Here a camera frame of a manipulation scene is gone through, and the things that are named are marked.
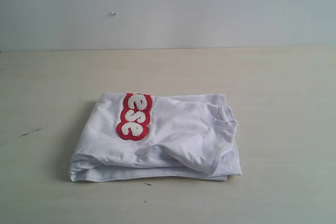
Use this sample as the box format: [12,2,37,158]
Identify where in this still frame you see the white t-shirt red lettering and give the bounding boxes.
[69,92,242,182]

